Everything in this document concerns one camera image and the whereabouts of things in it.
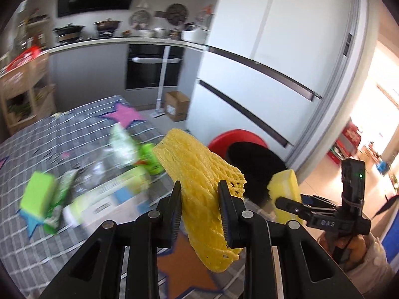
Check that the red stool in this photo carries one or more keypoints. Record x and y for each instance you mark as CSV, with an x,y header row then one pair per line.
x,y
224,140

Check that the black built-in oven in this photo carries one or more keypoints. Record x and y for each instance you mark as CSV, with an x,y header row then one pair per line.
x,y
143,74

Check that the person's right hand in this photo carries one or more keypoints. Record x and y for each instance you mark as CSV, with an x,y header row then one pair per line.
x,y
358,249

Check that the black wok with lid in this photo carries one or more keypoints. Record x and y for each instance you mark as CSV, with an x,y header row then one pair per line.
x,y
68,31

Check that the green snack packet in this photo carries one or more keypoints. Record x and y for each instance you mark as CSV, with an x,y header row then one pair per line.
x,y
149,158

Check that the white enamel kettle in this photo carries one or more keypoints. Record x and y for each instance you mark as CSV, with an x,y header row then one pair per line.
x,y
159,32

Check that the beige storage cart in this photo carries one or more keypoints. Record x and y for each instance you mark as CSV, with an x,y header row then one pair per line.
x,y
25,78

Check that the person's right forearm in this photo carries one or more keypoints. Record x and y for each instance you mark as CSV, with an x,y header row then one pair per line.
x,y
374,261

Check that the yellow foam net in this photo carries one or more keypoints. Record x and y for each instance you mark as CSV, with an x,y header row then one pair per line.
x,y
193,174

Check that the white stick vacuum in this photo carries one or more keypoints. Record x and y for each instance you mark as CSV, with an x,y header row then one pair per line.
x,y
162,78

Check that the lime green sponge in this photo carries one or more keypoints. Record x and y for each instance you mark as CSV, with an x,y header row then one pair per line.
x,y
37,193

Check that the green white sachet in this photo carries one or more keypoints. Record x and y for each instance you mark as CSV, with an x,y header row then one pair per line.
x,y
59,205

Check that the white bowl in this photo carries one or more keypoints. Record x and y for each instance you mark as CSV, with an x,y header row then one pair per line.
x,y
145,33

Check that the black trash bin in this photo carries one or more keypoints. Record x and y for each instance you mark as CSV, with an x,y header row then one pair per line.
x,y
249,168

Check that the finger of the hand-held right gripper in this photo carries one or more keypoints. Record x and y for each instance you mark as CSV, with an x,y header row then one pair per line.
x,y
321,204
293,207

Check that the clear plastic wrapper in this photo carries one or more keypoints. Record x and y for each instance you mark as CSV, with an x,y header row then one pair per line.
x,y
93,174

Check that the brown clay pot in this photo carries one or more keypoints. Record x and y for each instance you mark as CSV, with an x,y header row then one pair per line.
x,y
107,26

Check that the white plastic wrapper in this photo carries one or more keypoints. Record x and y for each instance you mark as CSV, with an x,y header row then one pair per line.
x,y
123,144

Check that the white wall hook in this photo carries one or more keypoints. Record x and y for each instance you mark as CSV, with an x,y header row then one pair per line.
x,y
141,3

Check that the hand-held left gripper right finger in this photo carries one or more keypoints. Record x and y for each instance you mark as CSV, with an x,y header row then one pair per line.
x,y
226,221

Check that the yellow sponge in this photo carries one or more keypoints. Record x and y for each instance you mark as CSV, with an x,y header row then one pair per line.
x,y
285,183

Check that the white blue carton box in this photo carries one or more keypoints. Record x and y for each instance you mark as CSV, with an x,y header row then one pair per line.
x,y
103,199

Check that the red plastic basket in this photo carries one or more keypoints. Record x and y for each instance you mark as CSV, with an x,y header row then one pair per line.
x,y
23,56

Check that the copper pot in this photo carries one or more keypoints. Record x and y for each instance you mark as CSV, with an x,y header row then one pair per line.
x,y
175,33

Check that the round silver steamer rack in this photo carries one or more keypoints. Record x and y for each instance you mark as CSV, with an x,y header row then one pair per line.
x,y
140,17

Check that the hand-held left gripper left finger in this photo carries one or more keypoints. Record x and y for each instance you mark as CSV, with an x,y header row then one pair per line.
x,y
174,218

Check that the grey kitchen base cabinets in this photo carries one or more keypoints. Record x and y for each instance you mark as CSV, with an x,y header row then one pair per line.
x,y
87,68

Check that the cardboard box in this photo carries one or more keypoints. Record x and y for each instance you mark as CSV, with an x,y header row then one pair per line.
x,y
177,106

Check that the white refrigerator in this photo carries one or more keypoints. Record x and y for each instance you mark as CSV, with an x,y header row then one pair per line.
x,y
249,21

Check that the green vegetables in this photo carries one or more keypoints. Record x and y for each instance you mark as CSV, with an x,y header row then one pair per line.
x,y
18,107

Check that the pile of red boxes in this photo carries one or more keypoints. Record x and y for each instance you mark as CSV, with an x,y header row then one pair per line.
x,y
347,140

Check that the white rice cooker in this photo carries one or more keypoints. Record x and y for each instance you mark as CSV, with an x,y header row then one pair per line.
x,y
194,35

